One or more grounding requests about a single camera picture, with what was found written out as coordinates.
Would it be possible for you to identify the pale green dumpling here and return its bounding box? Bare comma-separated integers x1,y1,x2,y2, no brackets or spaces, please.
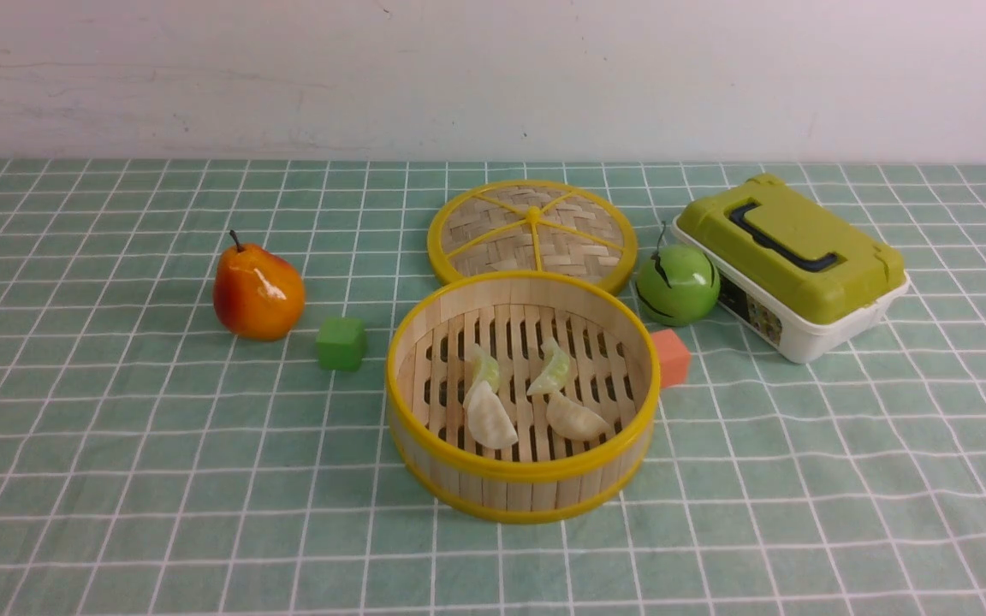
463,343,501,406
526,336,573,397

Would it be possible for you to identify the yellow woven steamer lid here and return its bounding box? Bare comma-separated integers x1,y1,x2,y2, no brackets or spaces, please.
426,180,639,295

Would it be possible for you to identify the bamboo steamer tray yellow rim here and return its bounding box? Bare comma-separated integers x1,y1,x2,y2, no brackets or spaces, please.
386,270,662,524

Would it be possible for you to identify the cream white dumpling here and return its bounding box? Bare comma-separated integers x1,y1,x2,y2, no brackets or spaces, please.
545,391,611,441

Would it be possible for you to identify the green cube block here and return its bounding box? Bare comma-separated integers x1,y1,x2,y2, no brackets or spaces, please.
314,317,368,373

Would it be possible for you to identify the green toy apple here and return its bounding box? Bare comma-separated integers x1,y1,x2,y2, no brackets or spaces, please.
633,222,721,327

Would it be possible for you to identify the orange cube block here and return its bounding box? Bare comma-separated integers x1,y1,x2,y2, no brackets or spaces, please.
650,329,692,388

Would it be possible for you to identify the orange red toy pear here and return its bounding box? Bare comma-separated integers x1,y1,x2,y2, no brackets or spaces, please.
212,229,306,341

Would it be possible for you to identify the green lidded white box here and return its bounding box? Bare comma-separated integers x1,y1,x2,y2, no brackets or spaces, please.
674,173,909,364

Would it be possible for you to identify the green checkered tablecloth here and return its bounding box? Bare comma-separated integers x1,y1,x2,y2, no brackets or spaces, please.
0,159,986,615

